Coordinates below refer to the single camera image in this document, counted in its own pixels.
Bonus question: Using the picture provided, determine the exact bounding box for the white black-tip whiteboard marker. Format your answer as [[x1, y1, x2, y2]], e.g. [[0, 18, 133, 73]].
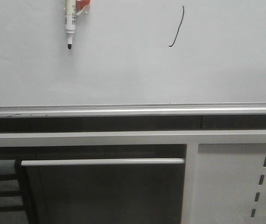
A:
[[65, 0, 76, 49]]

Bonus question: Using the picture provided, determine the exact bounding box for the large whiteboard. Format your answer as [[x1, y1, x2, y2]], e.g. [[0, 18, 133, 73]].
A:
[[0, 0, 266, 106]]

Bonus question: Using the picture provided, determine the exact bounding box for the red round magnet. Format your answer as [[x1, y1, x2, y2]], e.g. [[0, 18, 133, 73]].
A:
[[76, 0, 91, 16]]

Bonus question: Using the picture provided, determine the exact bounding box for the white perforated pegboard panel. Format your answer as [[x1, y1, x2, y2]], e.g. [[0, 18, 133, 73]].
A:
[[191, 144, 266, 224]]

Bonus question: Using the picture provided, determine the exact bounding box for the white stand frame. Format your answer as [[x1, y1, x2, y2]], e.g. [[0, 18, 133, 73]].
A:
[[0, 130, 266, 224]]

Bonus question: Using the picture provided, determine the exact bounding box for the grey panel with white handle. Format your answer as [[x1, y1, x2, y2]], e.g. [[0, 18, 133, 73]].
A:
[[21, 158, 185, 224]]

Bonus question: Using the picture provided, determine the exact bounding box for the aluminium whiteboard tray rail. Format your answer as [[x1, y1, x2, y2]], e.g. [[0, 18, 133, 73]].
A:
[[0, 103, 266, 119]]

